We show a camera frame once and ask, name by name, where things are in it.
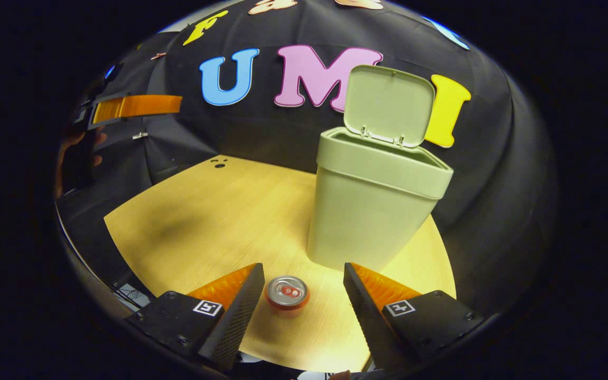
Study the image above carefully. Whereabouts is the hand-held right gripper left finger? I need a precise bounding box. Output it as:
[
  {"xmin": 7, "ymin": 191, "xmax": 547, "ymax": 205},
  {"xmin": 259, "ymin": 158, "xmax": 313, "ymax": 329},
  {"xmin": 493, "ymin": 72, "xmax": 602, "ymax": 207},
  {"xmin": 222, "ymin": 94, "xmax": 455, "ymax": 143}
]
[{"xmin": 125, "ymin": 262, "xmax": 266, "ymax": 372}]

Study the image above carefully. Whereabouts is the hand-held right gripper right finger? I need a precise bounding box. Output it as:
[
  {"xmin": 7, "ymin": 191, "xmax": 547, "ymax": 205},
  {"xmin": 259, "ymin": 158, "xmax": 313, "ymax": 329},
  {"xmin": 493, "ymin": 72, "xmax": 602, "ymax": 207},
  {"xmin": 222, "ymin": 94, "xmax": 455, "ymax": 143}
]
[{"xmin": 343, "ymin": 262, "xmax": 487, "ymax": 370}]

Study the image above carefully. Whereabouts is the red pop can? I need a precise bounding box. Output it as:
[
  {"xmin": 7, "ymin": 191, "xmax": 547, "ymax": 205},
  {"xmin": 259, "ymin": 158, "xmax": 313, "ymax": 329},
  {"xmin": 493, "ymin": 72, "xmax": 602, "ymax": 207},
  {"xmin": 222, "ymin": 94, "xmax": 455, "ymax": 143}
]
[{"xmin": 265, "ymin": 275, "xmax": 311, "ymax": 318}]

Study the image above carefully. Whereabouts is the green desktop garbage bin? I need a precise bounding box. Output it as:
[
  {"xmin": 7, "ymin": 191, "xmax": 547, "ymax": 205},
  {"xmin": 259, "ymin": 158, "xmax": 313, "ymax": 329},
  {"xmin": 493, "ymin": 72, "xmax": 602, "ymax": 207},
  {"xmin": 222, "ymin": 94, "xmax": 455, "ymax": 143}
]
[{"xmin": 307, "ymin": 64, "xmax": 454, "ymax": 272}]

